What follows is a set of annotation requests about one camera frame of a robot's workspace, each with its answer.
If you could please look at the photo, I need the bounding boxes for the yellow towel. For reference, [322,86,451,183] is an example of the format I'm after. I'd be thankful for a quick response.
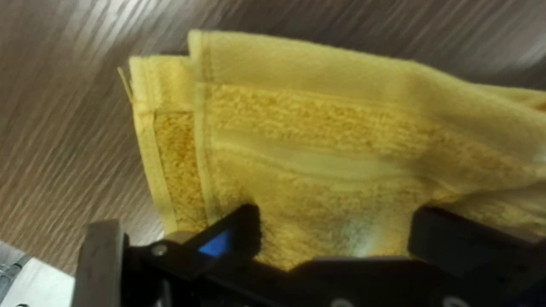
[117,30,546,274]

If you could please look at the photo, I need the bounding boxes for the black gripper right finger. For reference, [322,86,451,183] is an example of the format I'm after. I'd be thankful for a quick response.
[407,205,546,307]

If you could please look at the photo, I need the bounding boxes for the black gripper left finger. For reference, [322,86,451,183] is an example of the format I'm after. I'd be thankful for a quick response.
[69,204,296,307]

